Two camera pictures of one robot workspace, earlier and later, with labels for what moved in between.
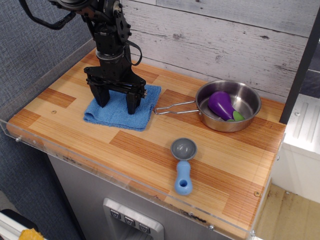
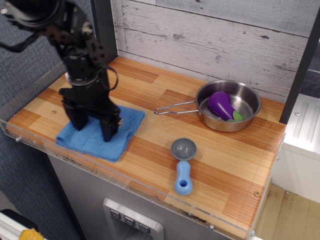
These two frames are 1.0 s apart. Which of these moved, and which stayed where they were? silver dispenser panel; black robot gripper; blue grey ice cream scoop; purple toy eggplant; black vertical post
Moved: black robot gripper
Stayed: silver dispenser panel; purple toy eggplant; black vertical post; blue grey ice cream scoop
